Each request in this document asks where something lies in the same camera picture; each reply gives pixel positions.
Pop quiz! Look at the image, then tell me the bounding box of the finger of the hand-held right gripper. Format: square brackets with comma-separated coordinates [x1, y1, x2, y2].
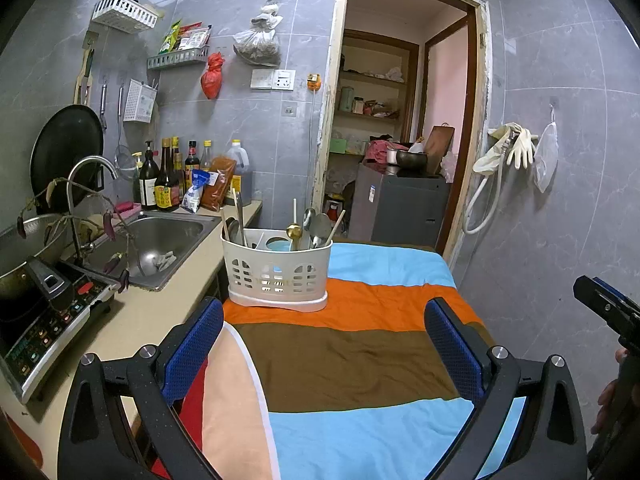
[594, 275, 640, 309]
[573, 275, 640, 354]

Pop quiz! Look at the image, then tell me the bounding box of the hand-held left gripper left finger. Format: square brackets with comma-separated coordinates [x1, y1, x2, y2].
[57, 296, 225, 480]

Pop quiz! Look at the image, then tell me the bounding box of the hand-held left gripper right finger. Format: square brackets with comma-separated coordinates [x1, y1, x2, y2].
[424, 297, 587, 480]

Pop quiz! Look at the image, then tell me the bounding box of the white plastic utensil holder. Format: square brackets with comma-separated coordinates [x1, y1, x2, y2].
[221, 228, 334, 313]

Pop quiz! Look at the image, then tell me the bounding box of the large steel spoon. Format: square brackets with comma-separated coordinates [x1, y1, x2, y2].
[310, 213, 334, 250]

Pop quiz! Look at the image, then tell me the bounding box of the person's right hand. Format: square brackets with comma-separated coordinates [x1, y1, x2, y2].
[591, 349, 628, 436]

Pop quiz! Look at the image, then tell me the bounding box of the peach cloth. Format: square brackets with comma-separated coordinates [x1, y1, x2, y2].
[202, 322, 281, 480]

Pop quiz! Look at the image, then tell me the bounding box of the striped blanket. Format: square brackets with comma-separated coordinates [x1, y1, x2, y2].
[150, 241, 531, 480]

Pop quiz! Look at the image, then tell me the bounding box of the steel sink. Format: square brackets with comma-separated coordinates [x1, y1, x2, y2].
[80, 210, 221, 292]

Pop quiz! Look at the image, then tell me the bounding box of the grey refrigerator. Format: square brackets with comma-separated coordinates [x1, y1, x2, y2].
[347, 162, 451, 251]

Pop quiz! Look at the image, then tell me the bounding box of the hanging clear plastic bag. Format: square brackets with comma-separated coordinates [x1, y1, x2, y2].
[533, 122, 559, 193]

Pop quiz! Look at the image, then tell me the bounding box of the blue white packet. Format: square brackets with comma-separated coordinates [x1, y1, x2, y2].
[181, 169, 221, 213]

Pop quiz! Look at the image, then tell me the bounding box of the induction cooker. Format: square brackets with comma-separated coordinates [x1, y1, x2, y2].
[0, 260, 116, 403]

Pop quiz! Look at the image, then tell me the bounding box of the dark sauce bottle yellow label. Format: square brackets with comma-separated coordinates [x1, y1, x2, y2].
[155, 138, 181, 212]

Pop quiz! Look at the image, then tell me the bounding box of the chili powder bag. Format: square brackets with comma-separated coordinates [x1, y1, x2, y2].
[201, 156, 237, 212]

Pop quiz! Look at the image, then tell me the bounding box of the dark pump bottle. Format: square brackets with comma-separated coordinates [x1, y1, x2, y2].
[139, 141, 160, 211]

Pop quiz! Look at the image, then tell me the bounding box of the rubber glove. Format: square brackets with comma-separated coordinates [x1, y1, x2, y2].
[506, 127, 540, 170]
[472, 122, 516, 176]

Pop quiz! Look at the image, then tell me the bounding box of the red white bag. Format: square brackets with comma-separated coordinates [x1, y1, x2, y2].
[324, 199, 346, 228]

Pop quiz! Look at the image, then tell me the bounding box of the cooking oil jug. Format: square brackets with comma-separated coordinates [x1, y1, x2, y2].
[222, 139, 253, 206]

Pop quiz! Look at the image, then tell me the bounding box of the metal bowl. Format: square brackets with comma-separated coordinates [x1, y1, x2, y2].
[395, 150, 428, 176]

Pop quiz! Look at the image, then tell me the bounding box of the steel pot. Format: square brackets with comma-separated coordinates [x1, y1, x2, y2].
[0, 214, 73, 311]

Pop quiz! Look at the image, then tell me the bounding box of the brown wooden board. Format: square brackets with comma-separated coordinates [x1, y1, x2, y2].
[425, 125, 456, 176]

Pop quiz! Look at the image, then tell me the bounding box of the red cloth bundle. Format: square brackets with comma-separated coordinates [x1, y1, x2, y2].
[364, 140, 396, 163]

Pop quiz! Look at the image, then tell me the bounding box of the steel faucet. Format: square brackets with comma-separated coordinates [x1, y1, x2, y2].
[66, 156, 120, 266]

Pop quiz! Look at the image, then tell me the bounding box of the black frying pan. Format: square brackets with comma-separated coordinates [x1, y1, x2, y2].
[30, 105, 105, 213]

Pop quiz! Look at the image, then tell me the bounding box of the white hanging caddy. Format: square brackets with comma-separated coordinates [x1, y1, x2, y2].
[123, 78, 157, 123]

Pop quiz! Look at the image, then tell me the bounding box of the red plastic bag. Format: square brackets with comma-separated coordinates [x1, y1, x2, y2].
[201, 52, 226, 100]

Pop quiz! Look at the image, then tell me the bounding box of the wooden shelf unit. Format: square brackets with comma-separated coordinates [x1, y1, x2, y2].
[330, 30, 421, 158]

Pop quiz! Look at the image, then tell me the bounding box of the green snack packet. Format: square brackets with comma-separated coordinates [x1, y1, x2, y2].
[159, 21, 182, 56]

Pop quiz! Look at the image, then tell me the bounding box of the clear bag of dried goods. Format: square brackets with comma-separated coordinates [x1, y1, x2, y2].
[233, 0, 282, 67]

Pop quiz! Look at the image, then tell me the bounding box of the red seasoning packet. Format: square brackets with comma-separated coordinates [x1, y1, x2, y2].
[177, 22, 211, 52]

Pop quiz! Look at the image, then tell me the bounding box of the gold spoon white handle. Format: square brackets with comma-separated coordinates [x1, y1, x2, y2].
[285, 198, 302, 252]

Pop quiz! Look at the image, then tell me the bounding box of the white hose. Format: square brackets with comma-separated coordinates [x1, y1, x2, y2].
[461, 132, 506, 235]

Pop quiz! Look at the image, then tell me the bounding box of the wire mesh strainer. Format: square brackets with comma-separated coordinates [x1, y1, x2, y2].
[114, 85, 140, 181]

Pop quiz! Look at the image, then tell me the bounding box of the door frame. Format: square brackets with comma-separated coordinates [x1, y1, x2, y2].
[312, 0, 488, 266]

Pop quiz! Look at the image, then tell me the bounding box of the metal wall rack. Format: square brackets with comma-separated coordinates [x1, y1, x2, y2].
[146, 45, 211, 71]

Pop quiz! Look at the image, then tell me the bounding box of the white wall basket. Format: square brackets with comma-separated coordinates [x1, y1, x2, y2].
[91, 0, 159, 35]

